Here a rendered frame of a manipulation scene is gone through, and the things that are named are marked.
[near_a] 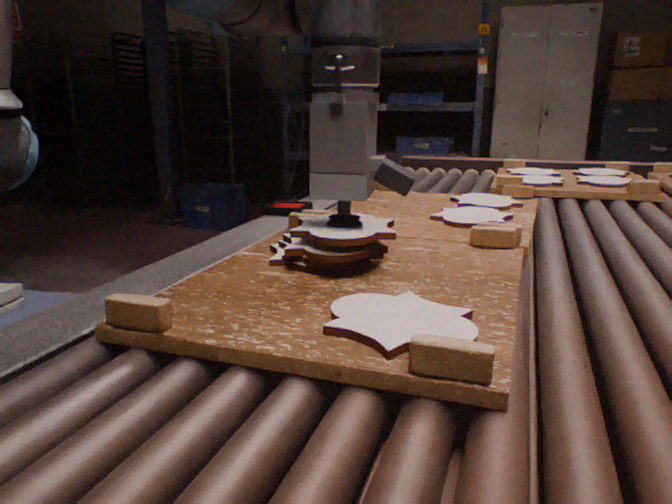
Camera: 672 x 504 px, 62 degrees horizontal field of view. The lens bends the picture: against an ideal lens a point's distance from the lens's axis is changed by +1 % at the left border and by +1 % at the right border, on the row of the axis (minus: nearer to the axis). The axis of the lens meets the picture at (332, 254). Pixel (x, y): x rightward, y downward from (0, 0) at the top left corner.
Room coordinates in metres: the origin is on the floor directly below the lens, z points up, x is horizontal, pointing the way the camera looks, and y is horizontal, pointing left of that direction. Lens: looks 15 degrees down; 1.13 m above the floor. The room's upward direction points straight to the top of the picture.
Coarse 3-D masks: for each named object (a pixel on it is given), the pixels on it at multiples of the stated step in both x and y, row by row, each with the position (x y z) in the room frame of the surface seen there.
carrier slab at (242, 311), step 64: (256, 256) 0.68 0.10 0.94; (384, 256) 0.68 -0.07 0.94; (448, 256) 0.68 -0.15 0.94; (512, 256) 0.68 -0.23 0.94; (192, 320) 0.47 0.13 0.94; (256, 320) 0.47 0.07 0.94; (320, 320) 0.47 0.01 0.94; (512, 320) 0.47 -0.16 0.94; (384, 384) 0.37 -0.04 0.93; (448, 384) 0.35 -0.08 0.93
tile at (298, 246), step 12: (288, 240) 0.67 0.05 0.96; (300, 240) 0.65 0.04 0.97; (288, 252) 0.61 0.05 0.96; (300, 252) 0.61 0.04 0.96; (312, 252) 0.59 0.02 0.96; (324, 252) 0.59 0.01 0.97; (336, 252) 0.59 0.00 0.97; (348, 252) 0.59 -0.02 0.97; (360, 252) 0.59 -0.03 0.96; (372, 252) 0.62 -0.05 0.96; (384, 252) 0.62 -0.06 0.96
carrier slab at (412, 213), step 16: (384, 192) 1.19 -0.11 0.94; (416, 192) 1.19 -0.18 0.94; (336, 208) 1.01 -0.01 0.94; (352, 208) 1.01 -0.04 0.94; (368, 208) 1.01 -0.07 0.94; (384, 208) 1.01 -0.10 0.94; (400, 208) 1.01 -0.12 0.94; (416, 208) 1.01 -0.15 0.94; (432, 208) 1.01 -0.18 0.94; (512, 208) 1.01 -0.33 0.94; (528, 208) 1.01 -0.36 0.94; (400, 224) 0.87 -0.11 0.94; (416, 224) 0.87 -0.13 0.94; (432, 224) 0.87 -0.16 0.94; (528, 224) 0.87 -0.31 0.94; (432, 240) 0.78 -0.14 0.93; (448, 240) 0.77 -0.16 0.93; (464, 240) 0.76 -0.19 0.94; (528, 240) 0.76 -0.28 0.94
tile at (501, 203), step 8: (456, 200) 1.07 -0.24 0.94; (464, 200) 1.04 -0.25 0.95; (472, 200) 1.04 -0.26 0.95; (480, 200) 1.04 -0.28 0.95; (488, 200) 1.04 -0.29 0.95; (496, 200) 1.03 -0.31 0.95; (504, 200) 1.03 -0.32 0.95; (512, 200) 1.03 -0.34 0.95; (496, 208) 0.98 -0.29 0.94; (504, 208) 0.98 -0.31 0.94
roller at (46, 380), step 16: (64, 352) 0.44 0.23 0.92; (80, 352) 0.44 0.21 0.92; (96, 352) 0.45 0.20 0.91; (112, 352) 0.46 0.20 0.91; (48, 368) 0.41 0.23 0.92; (64, 368) 0.41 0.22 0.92; (80, 368) 0.42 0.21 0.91; (96, 368) 0.43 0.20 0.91; (16, 384) 0.38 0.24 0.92; (32, 384) 0.39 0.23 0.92; (48, 384) 0.39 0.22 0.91; (64, 384) 0.40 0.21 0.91; (0, 400) 0.36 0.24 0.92; (16, 400) 0.37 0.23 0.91; (32, 400) 0.37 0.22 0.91; (0, 416) 0.35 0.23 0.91; (16, 416) 0.36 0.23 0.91
